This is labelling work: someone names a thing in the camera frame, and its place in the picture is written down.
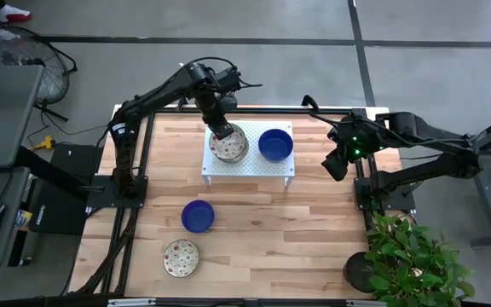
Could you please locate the white perforated metal rack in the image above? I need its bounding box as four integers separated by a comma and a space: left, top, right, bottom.
201, 119, 297, 188

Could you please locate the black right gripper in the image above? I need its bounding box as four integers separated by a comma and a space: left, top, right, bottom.
321, 121, 364, 182

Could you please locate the black plant pot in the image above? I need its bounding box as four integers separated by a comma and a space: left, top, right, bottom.
342, 251, 377, 294

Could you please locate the black computer case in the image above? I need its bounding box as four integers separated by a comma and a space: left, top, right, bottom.
27, 142, 101, 235

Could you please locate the grey desk panel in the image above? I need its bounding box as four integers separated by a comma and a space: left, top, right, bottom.
0, 64, 44, 170

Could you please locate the yellow plug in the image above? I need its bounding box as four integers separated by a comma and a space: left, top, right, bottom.
27, 135, 56, 153

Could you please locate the person's red white shoe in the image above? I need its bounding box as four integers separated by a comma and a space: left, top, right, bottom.
0, 3, 32, 25

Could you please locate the dark grey desk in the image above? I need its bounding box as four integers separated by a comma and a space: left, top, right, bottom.
0, 165, 32, 269

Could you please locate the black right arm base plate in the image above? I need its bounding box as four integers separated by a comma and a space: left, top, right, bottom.
354, 177, 417, 214

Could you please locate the green bowl with floral inside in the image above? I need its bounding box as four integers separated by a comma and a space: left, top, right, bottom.
217, 127, 251, 165
162, 238, 201, 279
208, 123, 249, 162

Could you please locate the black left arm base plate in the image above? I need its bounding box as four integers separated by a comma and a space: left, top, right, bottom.
85, 177, 148, 210

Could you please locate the black floor fan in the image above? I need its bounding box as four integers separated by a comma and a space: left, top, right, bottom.
0, 25, 78, 123

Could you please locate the green leafy plant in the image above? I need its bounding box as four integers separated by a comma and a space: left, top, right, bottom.
363, 211, 477, 307

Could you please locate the blue mini bowl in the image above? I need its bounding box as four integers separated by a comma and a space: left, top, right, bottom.
181, 199, 217, 234
257, 128, 295, 164

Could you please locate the black aluminium table frame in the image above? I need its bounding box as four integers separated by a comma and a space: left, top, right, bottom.
74, 105, 383, 299

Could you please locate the yellow blue packet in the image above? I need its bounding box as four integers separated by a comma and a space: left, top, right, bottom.
14, 208, 33, 231

